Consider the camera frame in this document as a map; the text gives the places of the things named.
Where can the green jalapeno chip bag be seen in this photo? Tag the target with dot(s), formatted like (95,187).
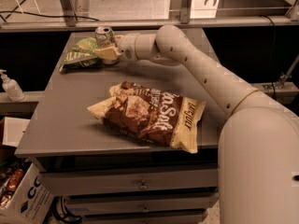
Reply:
(81,55)

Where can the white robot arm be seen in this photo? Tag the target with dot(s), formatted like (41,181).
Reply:
(259,142)

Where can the grey drawer cabinet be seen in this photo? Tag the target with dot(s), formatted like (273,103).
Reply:
(109,178)

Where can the white pump bottle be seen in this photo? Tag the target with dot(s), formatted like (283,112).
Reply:
(11,87)

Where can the brown sea salt chip bag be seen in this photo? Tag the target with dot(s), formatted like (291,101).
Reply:
(151,115)

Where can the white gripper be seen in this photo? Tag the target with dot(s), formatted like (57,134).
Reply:
(126,47)

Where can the white cardboard box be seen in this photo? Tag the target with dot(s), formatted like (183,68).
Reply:
(31,201)

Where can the snack packets in box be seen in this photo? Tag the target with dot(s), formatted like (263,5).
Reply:
(10,185)

